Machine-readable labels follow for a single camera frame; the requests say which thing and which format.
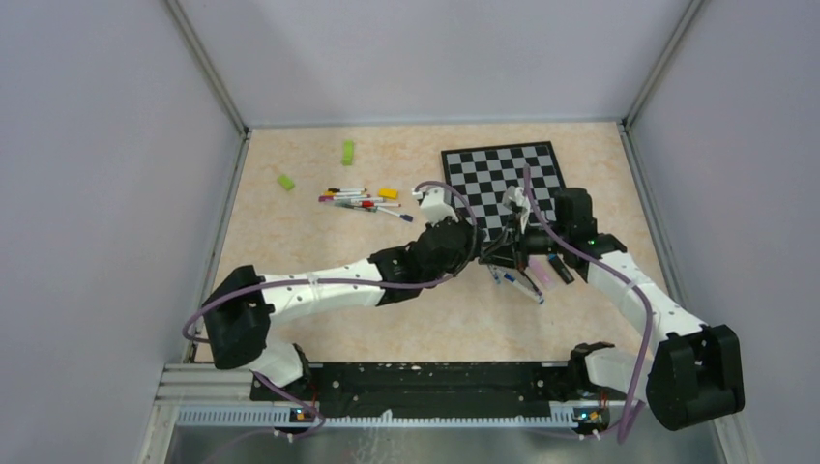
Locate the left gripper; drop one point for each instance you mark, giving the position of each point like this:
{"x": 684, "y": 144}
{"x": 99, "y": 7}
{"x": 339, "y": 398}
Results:
{"x": 464, "y": 252}

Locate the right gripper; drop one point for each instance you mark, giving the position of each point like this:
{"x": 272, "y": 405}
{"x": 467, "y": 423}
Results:
{"x": 511, "y": 248}

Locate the blue capped white marker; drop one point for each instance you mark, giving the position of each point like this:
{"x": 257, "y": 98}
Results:
{"x": 523, "y": 288}

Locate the dark thin pen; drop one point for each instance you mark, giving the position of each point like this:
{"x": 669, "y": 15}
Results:
{"x": 529, "y": 283}

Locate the blue black highlighter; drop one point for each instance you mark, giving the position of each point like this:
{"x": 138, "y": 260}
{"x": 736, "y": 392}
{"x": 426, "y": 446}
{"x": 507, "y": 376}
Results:
{"x": 560, "y": 268}

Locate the green thin pen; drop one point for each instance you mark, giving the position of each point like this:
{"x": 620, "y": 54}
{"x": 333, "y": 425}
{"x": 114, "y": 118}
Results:
{"x": 357, "y": 207}

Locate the lilac highlighter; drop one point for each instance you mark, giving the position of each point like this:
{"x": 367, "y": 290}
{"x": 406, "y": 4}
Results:
{"x": 540, "y": 273}

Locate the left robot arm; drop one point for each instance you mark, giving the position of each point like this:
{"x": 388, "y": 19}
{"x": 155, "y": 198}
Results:
{"x": 246, "y": 304}

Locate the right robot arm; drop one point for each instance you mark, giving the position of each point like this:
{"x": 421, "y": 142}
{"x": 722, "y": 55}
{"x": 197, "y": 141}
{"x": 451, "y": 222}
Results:
{"x": 686, "y": 371}

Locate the black white chessboard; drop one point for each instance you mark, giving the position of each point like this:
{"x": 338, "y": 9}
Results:
{"x": 482, "y": 175}

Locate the yellow block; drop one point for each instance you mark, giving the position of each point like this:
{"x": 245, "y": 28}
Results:
{"x": 388, "y": 193}

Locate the green block far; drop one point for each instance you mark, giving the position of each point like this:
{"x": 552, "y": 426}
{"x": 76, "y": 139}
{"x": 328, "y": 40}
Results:
{"x": 348, "y": 153}

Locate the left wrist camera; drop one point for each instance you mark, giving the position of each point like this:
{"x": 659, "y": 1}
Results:
{"x": 435, "y": 206}

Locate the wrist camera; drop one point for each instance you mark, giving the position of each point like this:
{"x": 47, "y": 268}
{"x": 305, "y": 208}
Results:
{"x": 435, "y": 206}
{"x": 515, "y": 200}

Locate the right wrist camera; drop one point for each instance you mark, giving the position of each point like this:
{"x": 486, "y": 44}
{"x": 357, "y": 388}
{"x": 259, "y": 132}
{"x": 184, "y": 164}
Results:
{"x": 515, "y": 200}

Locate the green block near wall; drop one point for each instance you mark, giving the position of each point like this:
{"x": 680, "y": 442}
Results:
{"x": 285, "y": 182}

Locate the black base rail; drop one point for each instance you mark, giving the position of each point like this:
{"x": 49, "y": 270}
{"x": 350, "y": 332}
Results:
{"x": 444, "y": 390}

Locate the aluminium frame rail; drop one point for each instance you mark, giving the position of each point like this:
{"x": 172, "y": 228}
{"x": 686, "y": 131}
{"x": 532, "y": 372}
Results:
{"x": 210, "y": 397}

